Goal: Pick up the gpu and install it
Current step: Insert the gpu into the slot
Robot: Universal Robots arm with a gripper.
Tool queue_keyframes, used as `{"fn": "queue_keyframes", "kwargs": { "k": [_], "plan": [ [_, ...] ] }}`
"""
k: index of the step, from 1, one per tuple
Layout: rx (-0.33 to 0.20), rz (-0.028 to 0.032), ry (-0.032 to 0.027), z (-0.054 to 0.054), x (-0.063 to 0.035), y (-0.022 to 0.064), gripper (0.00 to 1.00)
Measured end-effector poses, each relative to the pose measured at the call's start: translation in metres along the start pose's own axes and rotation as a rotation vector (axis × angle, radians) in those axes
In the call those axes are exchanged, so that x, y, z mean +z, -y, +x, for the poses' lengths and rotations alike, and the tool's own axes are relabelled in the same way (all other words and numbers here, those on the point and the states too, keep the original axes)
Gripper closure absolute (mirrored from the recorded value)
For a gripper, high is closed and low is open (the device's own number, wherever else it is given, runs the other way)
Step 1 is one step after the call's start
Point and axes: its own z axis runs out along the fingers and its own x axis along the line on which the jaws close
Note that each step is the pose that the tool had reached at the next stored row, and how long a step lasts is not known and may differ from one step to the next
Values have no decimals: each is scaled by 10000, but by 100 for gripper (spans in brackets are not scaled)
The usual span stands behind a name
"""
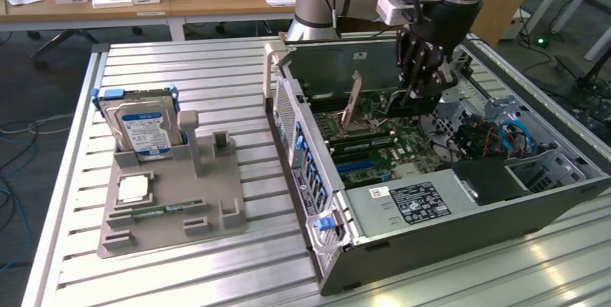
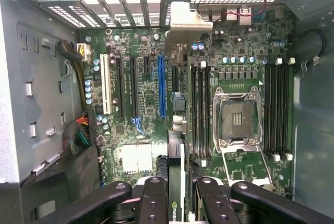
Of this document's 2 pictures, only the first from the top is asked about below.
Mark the dark grey PC case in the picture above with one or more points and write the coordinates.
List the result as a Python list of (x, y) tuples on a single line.
[(429, 242)]

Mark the white card with red print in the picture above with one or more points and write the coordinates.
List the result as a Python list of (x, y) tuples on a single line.
[(24, 0)]

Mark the green RAM stick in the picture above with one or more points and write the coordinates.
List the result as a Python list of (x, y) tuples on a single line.
[(157, 210)]

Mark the hard disk with blue caddy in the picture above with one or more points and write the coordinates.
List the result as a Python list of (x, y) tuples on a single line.
[(143, 128)]

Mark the black chair base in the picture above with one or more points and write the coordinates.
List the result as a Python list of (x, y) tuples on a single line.
[(52, 44)]

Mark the silver CPU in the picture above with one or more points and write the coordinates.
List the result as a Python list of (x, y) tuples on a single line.
[(133, 189)]

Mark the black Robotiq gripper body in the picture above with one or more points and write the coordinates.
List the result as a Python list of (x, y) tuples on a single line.
[(448, 24)]

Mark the metal disk bay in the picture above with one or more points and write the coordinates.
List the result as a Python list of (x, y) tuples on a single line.
[(548, 174)]

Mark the device with green light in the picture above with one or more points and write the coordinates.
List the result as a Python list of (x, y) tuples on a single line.
[(540, 41)]

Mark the grey parts rack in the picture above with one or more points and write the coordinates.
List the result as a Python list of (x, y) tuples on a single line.
[(172, 235)]

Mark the blue case latch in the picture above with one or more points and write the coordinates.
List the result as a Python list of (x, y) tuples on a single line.
[(324, 223)]

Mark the green motherboard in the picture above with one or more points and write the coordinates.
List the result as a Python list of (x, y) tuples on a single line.
[(409, 149)]

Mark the blue expansion slot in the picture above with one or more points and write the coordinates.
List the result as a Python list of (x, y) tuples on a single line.
[(355, 166)]

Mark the grey power supply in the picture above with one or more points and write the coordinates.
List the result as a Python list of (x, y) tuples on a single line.
[(409, 207)]

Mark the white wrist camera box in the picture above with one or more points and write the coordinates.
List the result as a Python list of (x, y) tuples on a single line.
[(391, 6)]

